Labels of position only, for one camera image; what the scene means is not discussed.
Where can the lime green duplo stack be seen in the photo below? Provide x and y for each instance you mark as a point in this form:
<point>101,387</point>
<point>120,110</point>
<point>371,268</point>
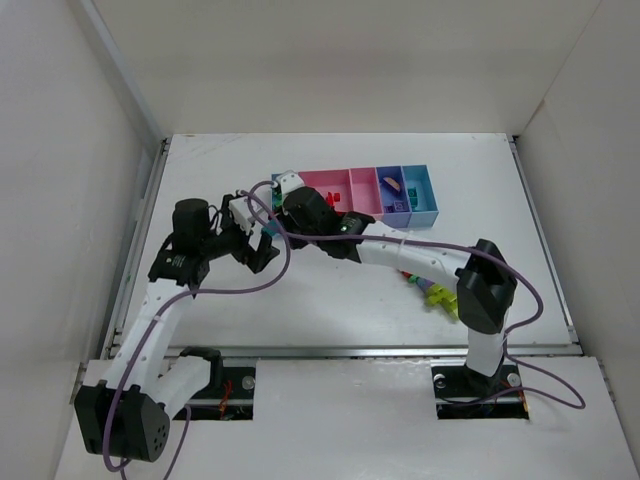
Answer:
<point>437,295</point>

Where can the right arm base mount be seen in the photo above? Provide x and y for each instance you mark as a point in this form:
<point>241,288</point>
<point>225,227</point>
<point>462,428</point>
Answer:
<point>463,394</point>

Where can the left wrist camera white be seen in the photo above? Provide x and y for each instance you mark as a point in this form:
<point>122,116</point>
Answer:
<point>241,214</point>

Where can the large pink bin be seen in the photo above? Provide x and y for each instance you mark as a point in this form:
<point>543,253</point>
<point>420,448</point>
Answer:
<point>325,181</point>

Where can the light blue bin right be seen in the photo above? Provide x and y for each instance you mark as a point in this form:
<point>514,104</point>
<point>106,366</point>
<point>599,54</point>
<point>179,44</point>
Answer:
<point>425,216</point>

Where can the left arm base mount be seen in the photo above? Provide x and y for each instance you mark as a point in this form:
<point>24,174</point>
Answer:
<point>229,393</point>

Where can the teal square brick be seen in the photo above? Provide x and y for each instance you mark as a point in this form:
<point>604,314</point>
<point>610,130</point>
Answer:
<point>271,231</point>

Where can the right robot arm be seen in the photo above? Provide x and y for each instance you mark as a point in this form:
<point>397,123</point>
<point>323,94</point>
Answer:
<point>477,275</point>

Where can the red duplo roof brick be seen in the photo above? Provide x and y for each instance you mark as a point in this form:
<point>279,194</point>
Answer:
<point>333,198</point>

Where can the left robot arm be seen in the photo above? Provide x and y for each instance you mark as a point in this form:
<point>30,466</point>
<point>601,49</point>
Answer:
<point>126,415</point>

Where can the teal frog duplo brick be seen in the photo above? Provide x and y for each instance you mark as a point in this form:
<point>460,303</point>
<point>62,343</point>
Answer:
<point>413,198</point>

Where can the aluminium rail front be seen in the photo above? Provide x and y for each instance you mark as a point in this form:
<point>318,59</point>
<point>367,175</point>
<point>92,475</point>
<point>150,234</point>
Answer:
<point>387,352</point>

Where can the lavender duplo brick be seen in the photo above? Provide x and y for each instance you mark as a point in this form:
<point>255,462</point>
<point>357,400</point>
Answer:
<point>396,207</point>

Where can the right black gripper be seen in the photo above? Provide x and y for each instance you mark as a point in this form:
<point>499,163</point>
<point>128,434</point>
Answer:
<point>275,201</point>

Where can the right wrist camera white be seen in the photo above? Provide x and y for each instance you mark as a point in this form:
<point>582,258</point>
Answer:
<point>288,182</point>

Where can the purple flower duplo brick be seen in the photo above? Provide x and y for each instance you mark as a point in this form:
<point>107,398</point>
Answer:
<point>424,284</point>

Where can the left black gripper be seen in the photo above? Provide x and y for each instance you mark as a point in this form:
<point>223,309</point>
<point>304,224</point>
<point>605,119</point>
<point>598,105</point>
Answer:
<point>245,245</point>

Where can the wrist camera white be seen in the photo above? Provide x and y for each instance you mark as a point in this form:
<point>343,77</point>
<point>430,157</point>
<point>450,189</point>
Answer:
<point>288,182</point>
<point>241,214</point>

